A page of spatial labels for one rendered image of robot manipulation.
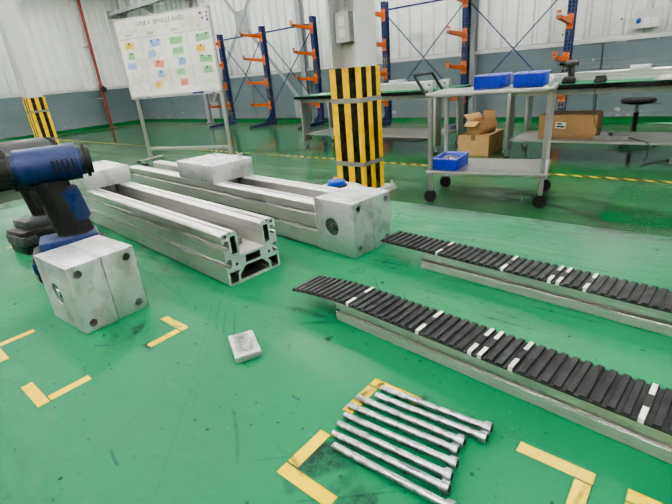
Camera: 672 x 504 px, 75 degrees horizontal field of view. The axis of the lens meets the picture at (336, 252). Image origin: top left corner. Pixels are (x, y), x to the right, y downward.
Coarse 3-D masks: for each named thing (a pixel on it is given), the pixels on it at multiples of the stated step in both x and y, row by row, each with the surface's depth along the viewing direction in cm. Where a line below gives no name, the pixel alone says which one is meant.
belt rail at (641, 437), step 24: (336, 312) 56; (360, 312) 52; (384, 336) 51; (408, 336) 48; (432, 360) 47; (456, 360) 44; (480, 360) 42; (504, 384) 41; (528, 384) 39; (552, 408) 38; (576, 408) 37; (600, 408) 35; (600, 432) 36; (624, 432) 34; (648, 432) 33
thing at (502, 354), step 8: (512, 336) 44; (504, 344) 43; (512, 344) 43; (520, 344) 42; (496, 352) 42; (504, 352) 42; (512, 352) 41; (488, 360) 41; (496, 360) 41; (504, 360) 40; (504, 368) 40
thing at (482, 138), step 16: (560, 112) 489; (576, 112) 479; (592, 112) 465; (480, 128) 524; (560, 128) 471; (576, 128) 462; (592, 128) 454; (464, 144) 536; (480, 144) 524; (496, 144) 541
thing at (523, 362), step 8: (528, 344) 42; (520, 352) 41; (528, 352) 41; (536, 352) 41; (544, 352) 41; (512, 360) 40; (520, 360) 40; (528, 360) 40; (536, 360) 40; (512, 368) 39; (520, 368) 39; (528, 368) 39
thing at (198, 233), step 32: (96, 192) 99; (128, 192) 104; (160, 192) 94; (128, 224) 93; (160, 224) 81; (192, 224) 70; (224, 224) 77; (256, 224) 70; (192, 256) 73; (224, 256) 65; (256, 256) 70
